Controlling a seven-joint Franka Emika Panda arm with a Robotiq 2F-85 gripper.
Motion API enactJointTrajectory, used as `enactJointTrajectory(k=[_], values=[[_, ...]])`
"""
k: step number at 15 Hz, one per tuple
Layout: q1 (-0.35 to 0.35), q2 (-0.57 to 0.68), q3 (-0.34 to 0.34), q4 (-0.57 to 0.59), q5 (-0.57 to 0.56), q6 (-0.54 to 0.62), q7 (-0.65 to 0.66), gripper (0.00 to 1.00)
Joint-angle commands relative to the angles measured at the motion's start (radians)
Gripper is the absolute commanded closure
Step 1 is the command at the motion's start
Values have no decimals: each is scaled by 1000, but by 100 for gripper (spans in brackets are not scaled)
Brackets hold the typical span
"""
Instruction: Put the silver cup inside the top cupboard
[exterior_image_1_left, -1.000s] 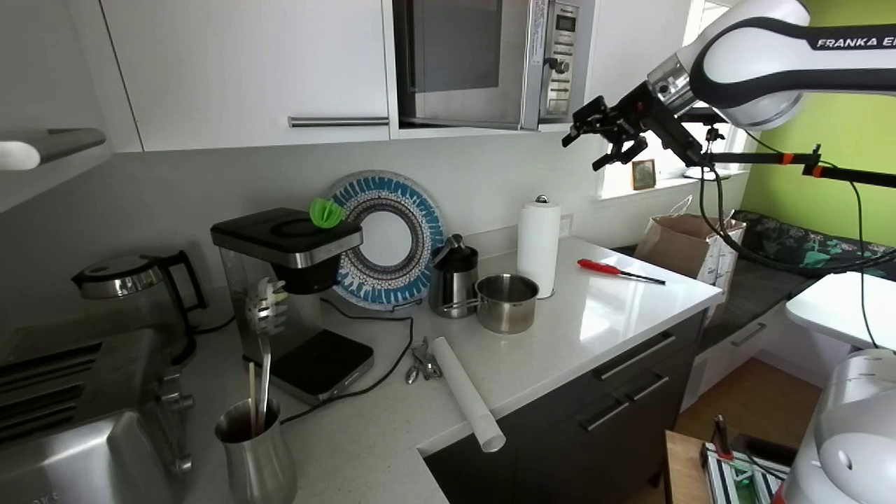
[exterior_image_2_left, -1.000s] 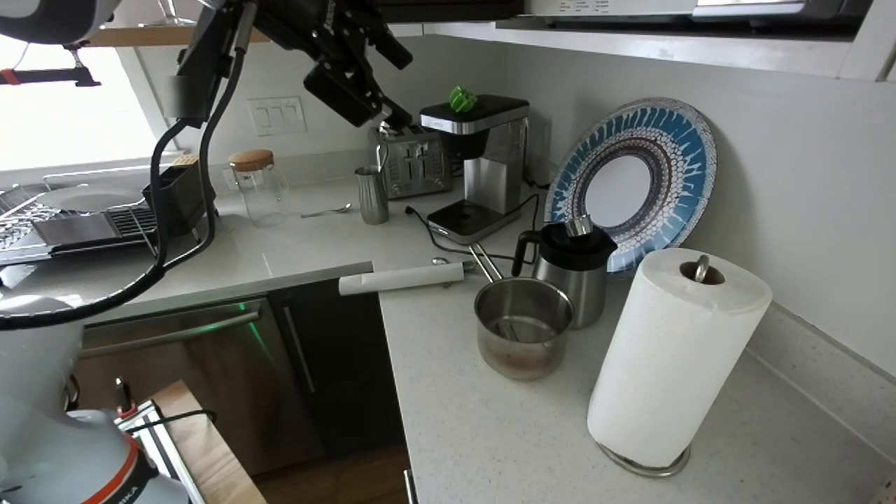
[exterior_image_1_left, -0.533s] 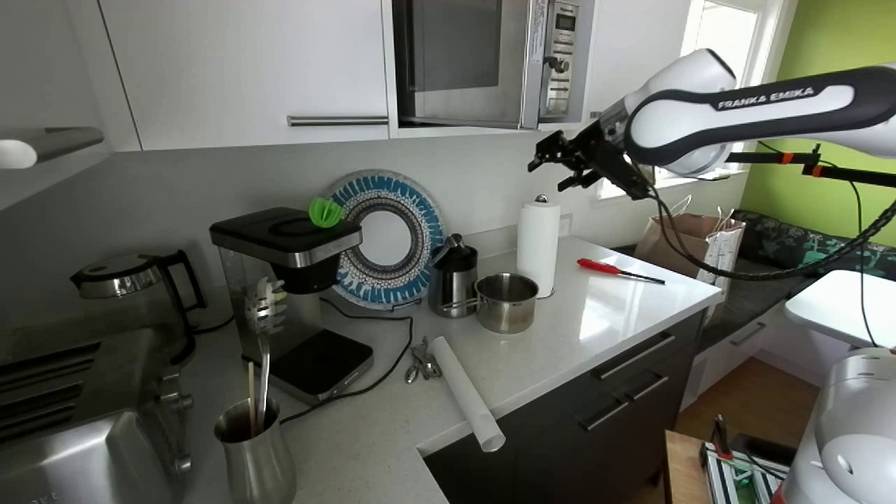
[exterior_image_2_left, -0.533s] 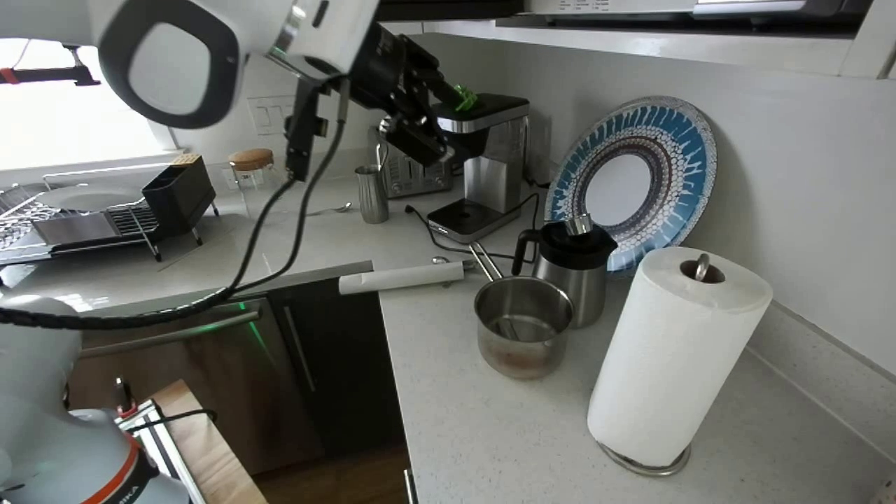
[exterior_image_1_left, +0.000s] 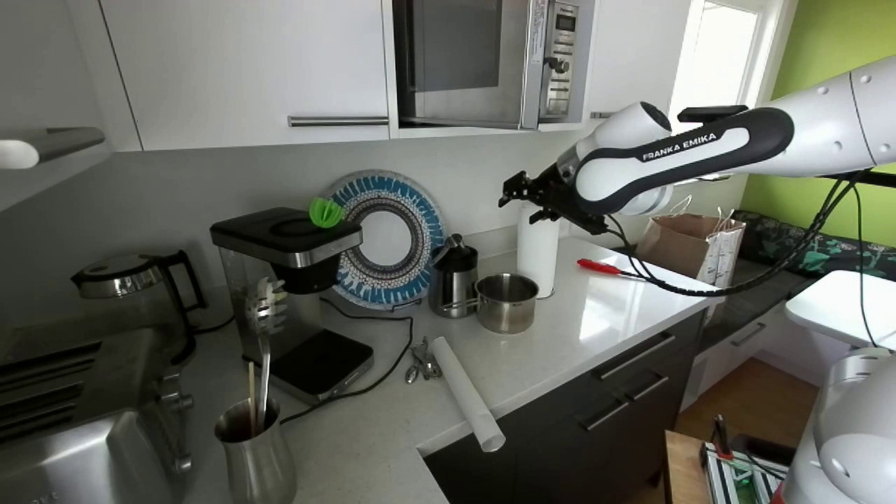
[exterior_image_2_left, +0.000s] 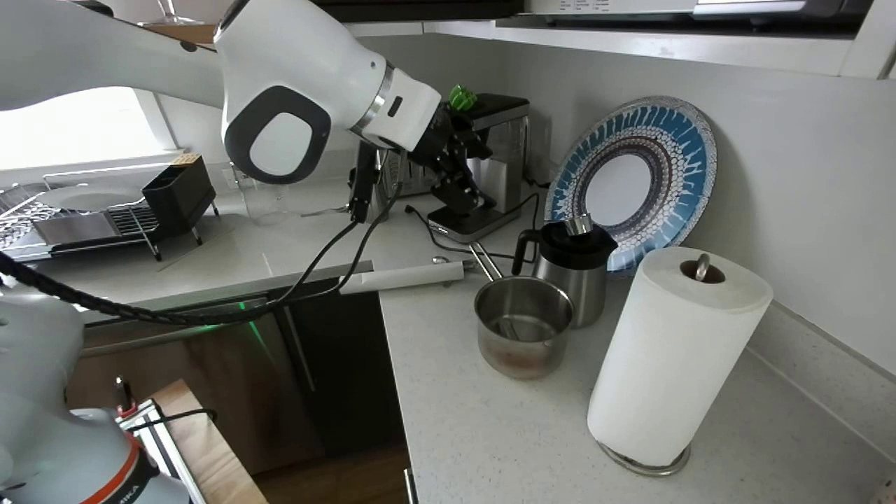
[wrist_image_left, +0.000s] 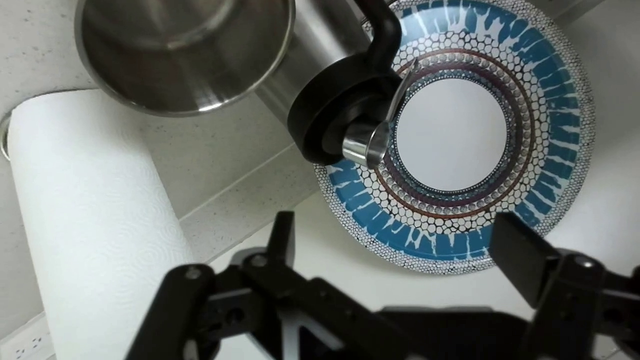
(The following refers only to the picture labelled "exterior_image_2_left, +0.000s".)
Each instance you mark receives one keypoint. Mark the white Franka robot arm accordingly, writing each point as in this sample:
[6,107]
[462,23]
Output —
[298,67]

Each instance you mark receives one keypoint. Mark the silver jug black lid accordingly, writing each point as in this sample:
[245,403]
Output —
[578,268]

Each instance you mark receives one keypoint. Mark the brown wooden base cabinet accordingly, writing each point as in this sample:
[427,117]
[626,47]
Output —
[213,383]

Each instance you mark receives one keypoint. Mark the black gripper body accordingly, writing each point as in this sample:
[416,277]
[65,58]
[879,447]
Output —
[452,142]

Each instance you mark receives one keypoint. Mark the white paper towel roll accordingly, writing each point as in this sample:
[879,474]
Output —
[672,366]

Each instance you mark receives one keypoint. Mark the dark grey base cabinet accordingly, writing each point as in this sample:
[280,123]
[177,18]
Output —
[346,383]

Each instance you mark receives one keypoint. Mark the dark slatted dish rack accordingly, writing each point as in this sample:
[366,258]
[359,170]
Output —
[65,226]

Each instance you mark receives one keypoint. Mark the steel saucepan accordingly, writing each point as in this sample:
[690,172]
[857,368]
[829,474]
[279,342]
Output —
[521,331]

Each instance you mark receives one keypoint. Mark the tools bundle in crate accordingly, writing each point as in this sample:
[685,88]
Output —
[154,425]

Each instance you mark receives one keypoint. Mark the wooden crate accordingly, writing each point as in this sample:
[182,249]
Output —
[200,449]

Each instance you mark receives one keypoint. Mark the metal paper towel holder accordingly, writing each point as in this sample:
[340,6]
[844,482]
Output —
[654,464]

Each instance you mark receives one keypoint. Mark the blue white patterned plate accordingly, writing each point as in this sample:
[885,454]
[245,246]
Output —
[646,177]

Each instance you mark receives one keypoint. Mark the black silver coffee machine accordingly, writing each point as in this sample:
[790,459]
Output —
[499,142]

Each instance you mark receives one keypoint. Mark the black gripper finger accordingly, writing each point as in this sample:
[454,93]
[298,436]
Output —
[478,191]
[452,188]

